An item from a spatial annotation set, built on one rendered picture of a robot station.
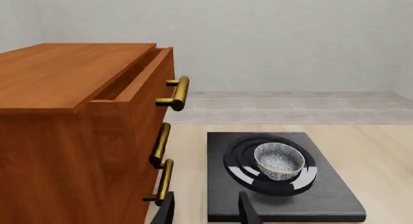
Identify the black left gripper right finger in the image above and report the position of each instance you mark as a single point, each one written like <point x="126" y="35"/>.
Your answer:
<point x="247" y="212"/>

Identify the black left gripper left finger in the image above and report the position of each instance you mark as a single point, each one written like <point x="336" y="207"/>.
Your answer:
<point x="166" y="213"/>

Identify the flat black stove plate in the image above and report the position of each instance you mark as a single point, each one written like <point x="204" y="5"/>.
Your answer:
<point x="280" y="185"/>

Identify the black patterned bowl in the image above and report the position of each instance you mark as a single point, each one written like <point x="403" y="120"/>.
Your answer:
<point x="280" y="161"/>

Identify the wooden cabinet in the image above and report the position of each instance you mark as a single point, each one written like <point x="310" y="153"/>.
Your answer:
<point x="64" y="127"/>

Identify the open wooden drawer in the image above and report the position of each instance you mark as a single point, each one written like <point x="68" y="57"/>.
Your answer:
<point x="146" y="81"/>

